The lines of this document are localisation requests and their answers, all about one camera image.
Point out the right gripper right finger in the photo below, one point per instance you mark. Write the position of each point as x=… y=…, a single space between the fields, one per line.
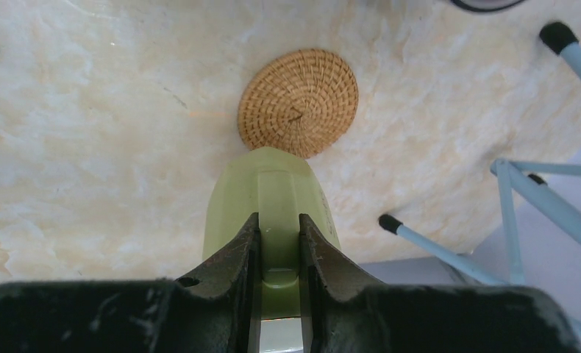
x=345 y=309

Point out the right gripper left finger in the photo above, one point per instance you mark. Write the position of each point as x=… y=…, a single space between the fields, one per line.
x=213 y=308

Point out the green mug back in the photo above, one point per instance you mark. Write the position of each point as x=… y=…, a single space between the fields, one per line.
x=279 y=187

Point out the light tan coaster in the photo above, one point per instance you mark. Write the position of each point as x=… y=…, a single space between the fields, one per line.
x=300 y=103

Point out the white strawberry tray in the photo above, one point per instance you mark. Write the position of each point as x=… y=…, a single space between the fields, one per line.
x=485 y=6

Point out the light blue music stand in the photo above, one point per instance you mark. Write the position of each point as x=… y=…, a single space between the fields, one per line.
x=514 y=177

